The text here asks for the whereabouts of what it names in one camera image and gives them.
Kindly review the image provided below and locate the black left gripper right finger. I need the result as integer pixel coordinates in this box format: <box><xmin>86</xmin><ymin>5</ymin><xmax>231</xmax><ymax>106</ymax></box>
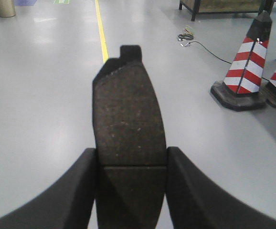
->
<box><xmin>166</xmin><ymin>146</ymin><xmax>276</xmax><ymax>229</ymax></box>

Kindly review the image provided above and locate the black floor cable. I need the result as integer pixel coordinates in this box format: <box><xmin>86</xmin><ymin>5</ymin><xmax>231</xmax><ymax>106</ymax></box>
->
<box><xmin>180</xmin><ymin>41</ymin><xmax>270</xmax><ymax>82</ymax></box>

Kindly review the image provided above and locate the grey brake pad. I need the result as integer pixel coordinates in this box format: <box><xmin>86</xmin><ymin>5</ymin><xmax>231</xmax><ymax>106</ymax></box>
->
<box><xmin>92</xmin><ymin>45</ymin><xmax>168</xmax><ymax>229</ymax></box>

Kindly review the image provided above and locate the beige cylindrical bin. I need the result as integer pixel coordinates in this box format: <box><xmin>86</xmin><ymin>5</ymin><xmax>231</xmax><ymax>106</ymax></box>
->
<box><xmin>0</xmin><ymin>0</ymin><xmax>16</xmax><ymax>18</ymax></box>

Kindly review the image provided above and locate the red white traffic cone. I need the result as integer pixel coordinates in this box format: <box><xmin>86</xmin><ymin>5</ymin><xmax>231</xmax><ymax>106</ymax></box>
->
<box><xmin>211</xmin><ymin>11</ymin><xmax>272</xmax><ymax>111</ymax></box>

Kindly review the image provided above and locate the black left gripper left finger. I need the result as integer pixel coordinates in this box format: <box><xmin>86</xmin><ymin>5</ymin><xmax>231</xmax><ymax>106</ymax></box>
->
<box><xmin>0</xmin><ymin>148</ymin><xmax>97</xmax><ymax>229</ymax></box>

